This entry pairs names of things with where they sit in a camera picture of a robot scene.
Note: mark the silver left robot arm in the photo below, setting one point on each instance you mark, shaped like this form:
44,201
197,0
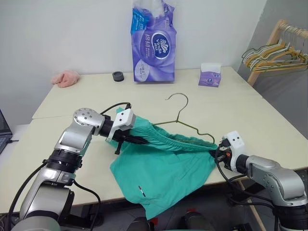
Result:
77,134

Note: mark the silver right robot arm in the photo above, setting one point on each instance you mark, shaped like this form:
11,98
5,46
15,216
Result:
276,175

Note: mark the green garment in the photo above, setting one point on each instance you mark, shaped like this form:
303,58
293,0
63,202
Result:
168,168

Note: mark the light wooden clothes rack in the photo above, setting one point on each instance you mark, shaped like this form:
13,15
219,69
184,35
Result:
272,41

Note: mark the small purple tissue box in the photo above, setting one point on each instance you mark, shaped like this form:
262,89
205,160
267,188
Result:
209,79

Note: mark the small red block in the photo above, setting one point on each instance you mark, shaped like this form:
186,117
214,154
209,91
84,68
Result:
156,220
191,210

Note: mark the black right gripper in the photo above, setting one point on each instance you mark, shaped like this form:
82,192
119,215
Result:
225,156

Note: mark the dark grey laptop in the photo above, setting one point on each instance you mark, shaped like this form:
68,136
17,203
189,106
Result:
3,134

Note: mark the pale wooden leg bar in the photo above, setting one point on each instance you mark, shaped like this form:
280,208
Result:
250,204

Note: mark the dark rounded shape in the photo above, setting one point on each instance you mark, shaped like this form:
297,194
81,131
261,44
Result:
198,222

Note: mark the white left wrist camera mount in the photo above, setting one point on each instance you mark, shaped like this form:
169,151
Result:
125,118

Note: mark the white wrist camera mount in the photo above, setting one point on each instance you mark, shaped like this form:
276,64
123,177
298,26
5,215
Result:
237,144
125,118

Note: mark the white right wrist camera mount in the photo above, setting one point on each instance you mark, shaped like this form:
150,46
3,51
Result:
237,144

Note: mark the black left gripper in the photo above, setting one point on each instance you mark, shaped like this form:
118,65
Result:
122,136

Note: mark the large purple tissue pack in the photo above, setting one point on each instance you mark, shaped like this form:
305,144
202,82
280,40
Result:
154,48

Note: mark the pink plush cloth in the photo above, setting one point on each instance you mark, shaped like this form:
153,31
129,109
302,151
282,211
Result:
66,79

